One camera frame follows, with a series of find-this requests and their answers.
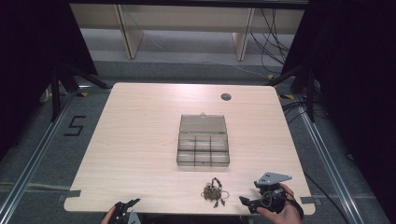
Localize black curtain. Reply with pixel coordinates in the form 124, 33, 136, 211
0, 0, 99, 161
280, 0, 396, 218

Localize black wrist strap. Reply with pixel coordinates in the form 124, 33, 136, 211
287, 189, 304, 220

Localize person's left hand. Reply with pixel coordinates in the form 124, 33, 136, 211
99, 205, 118, 224

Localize person's right hand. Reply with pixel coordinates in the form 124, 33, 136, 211
256, 182, 304, 224

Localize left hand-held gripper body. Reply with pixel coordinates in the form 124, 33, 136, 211
107, 206, 142, 224

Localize grey metal floor rail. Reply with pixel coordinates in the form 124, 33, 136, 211
294, 94, 364, 224
0, 91, 77, 220

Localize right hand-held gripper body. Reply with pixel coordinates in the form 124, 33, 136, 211
253, 172, 293, 215

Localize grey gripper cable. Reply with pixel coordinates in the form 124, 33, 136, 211
260, 189, 282, 209

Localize black tape floor mark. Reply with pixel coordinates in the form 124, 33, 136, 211
64, 115, 87, 137

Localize black metal stand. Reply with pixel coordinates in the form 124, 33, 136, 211
266, 64, 318, 123
49, 63, 112, 123

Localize black floor cables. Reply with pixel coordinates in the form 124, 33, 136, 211
280, 98, 330, 126

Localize bundle of black cables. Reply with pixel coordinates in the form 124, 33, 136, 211
249, 7, 291, 76

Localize black floor cable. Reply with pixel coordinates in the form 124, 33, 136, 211
303, 172, 351, 224

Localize metal chain jewelry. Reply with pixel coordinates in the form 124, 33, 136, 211
200, 177, 230, 209

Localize clear plastic compartment box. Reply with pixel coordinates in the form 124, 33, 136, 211
176, 112, 231, 168

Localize light wooden bench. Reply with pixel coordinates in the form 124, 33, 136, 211
69, 3, 305, 62

